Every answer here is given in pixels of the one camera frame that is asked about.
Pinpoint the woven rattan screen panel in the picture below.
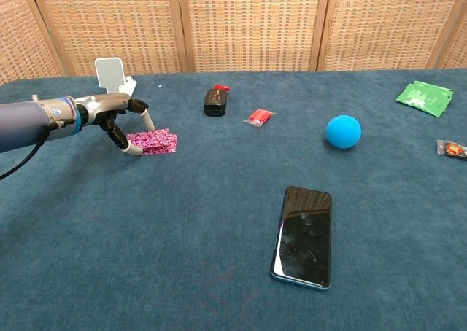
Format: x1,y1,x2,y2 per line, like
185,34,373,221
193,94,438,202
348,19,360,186
0,0,72,86
177,0,331,73
317,0,467,71
426,0,467,69
27,0,189,77

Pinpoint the black-screen smartphone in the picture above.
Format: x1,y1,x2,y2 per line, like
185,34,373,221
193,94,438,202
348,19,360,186
270,185,333,291

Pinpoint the red candy in clear wrapper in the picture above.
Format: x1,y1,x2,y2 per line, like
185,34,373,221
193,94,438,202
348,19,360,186
243,108,277,128

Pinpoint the small clear snack wrapper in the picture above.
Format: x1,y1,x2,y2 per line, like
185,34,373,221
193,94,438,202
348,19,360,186
436,139,467,161

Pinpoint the black bottle with red cap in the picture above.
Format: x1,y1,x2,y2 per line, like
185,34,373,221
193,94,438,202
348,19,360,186
203,84,232,117

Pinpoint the white folding phone stand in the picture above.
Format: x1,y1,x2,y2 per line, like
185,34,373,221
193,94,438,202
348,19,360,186
94,56,138,98

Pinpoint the blue ball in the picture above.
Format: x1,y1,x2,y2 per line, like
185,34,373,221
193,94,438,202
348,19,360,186
325,114,363,150

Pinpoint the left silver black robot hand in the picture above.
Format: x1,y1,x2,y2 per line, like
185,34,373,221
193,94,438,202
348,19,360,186
74,93,156,156

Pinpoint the green foil packet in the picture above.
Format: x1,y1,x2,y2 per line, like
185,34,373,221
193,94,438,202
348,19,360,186
395,80,455,118

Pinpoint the blue carpet table cover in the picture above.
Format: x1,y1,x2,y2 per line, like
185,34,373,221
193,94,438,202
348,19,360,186
0,68,467,331

